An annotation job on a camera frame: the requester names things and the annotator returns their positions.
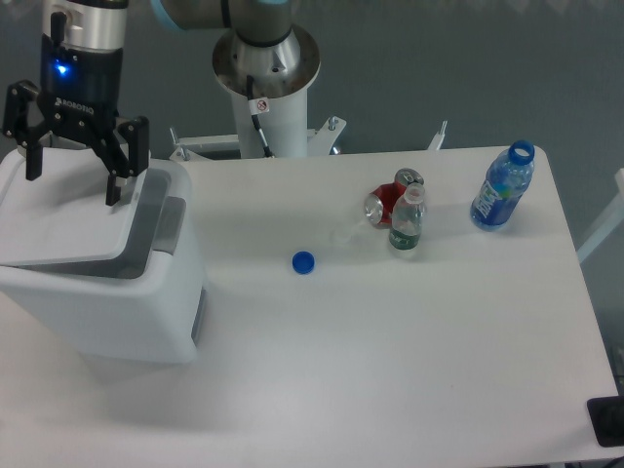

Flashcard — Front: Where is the white trash can body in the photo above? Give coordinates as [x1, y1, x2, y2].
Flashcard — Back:
[1, 160, 207, 364]

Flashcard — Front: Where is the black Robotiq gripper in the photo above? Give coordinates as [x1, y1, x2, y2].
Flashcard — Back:
[2, 11, 150, 207]

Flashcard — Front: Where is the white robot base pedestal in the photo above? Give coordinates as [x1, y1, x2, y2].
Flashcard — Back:
[172, 24, 346, 161]

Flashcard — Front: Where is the clear green-label water bottle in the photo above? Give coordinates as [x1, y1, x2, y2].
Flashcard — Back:
[388, 182, 427, 258]

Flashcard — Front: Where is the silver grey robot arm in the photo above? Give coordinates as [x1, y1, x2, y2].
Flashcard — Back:
[1, 1, 305, 206]

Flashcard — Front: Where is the crushed red soda can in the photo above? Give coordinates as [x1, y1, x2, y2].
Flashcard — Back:
[363, 168, 424, 227]

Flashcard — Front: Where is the black device at table edge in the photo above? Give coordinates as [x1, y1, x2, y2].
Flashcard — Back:
[587, 396, 623, 448]

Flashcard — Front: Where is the clear white bottle cap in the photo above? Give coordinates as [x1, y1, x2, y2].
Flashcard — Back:
[331, 227, 354, 248]

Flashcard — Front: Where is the blue sports drink bottle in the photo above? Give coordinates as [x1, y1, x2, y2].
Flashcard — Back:
[470, 139, 535, 231]

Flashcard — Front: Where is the white frame at right edge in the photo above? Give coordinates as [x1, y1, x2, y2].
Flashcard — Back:
[576, 169, 623, 264]

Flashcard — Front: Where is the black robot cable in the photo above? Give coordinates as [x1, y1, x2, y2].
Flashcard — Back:
[245, 74, 275, 159]

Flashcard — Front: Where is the white trash can lid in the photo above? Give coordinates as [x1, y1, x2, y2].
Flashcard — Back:
[1, 147, 145, 266]

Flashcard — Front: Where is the blue bottle cap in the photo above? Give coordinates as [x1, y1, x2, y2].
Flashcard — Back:
[292, 251, 316, 275]

